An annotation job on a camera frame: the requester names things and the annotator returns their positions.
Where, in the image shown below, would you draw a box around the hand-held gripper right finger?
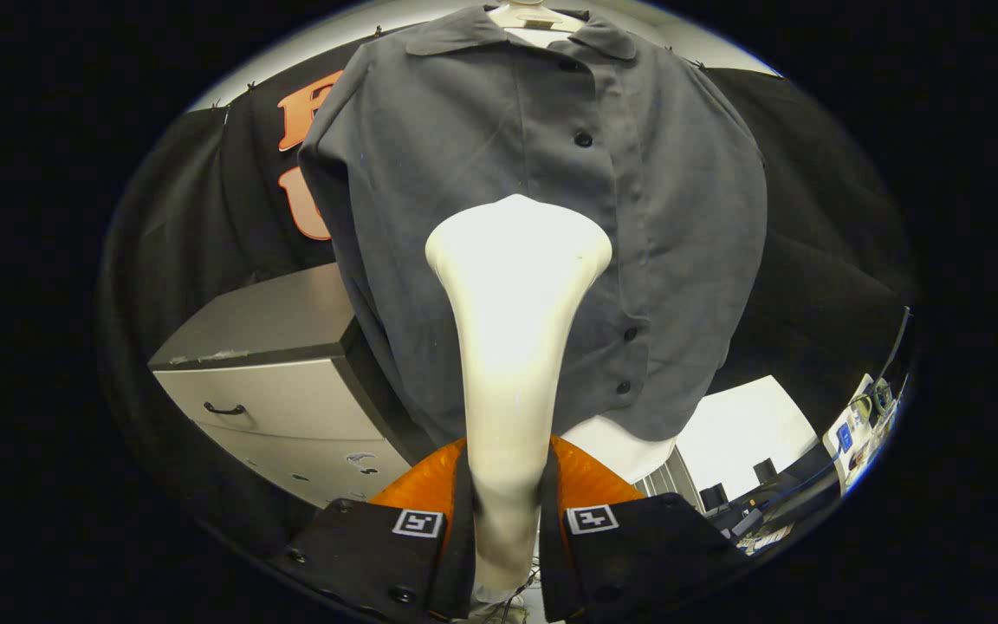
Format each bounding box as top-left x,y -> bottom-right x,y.
538,435 -> 751,623

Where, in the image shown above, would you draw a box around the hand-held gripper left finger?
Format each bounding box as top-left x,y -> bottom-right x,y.
269,438 -> 476,623

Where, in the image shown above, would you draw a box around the white garment steamer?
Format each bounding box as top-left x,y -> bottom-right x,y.
425,194 -> 613,608

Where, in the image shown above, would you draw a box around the grey button shirt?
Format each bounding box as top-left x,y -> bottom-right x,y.
298,7 -> 768,452

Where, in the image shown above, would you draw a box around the white mannequin torso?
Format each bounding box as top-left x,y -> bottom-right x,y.
486,0 -> 680,484

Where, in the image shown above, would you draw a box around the grey ribbed panel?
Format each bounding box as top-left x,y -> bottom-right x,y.
633,446 -> 708,514

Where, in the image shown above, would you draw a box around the printed papers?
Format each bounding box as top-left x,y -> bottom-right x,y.
735,523 -> 796,557

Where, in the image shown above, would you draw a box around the grey drawer cabinet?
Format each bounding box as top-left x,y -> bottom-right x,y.
148,263 -> 435,510

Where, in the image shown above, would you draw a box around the white cluttered side table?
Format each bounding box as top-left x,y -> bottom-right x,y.
822,373 -> 903,495

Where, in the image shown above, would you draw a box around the black monitor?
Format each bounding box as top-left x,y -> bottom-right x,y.
885,305 -> 914,382

